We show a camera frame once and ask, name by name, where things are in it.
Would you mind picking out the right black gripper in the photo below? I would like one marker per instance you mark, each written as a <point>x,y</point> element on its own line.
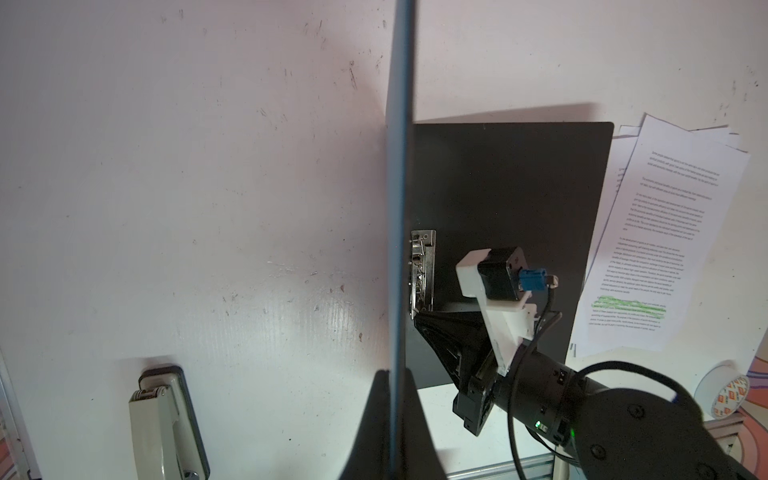
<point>462,345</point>

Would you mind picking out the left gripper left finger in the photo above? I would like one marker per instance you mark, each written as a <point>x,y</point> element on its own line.
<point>370,454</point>

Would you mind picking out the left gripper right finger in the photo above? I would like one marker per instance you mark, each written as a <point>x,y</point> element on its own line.
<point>417,456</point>

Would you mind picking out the blue file folder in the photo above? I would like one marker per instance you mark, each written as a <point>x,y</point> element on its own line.
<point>457,187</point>

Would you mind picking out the stack of printed papers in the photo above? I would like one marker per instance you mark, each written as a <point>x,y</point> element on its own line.
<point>667,208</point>

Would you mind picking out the tape roll on table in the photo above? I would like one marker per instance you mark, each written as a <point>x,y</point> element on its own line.
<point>722,391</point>

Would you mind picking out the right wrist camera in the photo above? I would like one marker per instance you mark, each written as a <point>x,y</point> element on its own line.
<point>503,285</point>

